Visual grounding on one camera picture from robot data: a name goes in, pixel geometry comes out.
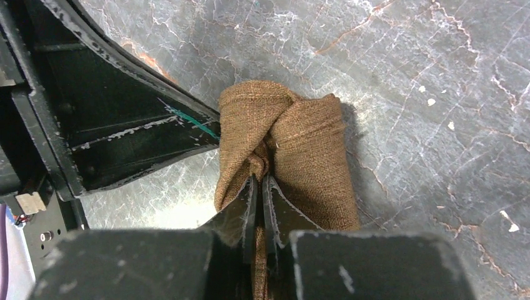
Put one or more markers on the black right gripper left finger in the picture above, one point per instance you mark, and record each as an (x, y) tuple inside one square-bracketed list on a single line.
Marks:
[(211, 262)]

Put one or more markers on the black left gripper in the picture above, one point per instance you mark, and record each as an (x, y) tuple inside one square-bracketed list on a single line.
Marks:
[(81, 114)]

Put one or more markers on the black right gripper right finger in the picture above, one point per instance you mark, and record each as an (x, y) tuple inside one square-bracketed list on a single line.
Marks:
[(305, 261)]

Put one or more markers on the brown cloth napkin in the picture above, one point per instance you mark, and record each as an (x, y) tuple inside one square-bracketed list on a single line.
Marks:
[(266, 128)]

